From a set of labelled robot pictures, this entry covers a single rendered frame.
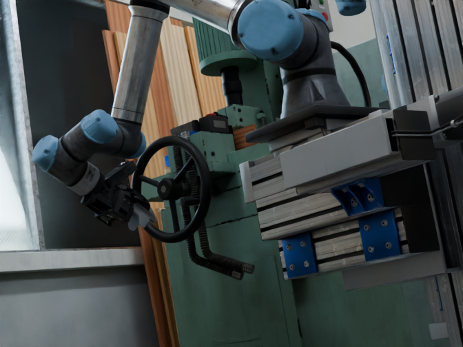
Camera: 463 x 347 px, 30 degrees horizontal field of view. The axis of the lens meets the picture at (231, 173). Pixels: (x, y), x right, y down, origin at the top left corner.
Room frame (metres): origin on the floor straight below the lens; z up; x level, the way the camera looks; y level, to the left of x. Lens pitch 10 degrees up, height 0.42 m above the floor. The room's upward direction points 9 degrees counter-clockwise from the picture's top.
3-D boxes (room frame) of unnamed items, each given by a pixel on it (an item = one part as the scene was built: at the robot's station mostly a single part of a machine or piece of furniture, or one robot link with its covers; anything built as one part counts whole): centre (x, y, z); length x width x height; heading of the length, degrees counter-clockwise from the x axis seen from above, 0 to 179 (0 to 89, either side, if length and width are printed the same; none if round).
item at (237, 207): (2.65, -0.12, 0.76); 0.57 x 0.45 x 0.09; 141
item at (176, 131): (2.40, 0.07, 0.99); 0.13 x 0.11 x 0.06; 51
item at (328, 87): (1.79, -0.20, 0.87); 0.15 x 0.15 x 0.10
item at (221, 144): (2.41, 0.07, 0.91); 0.15 x 0.14 x 0.09; 51
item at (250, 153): (2.47, 0.02, 0.87); 0.61 x 0.30 x 0.06; 51
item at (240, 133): (2.48, -0.01, 0.94); 0.20 x 0.01 x 0.08; 51
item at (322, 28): (1.78, -0.19, 0.98); 0.13 x 0.12 x 0.14; 154
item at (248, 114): (2.57, -0.06, 1.03); 0.14 x 0.07 x 0.09; 141
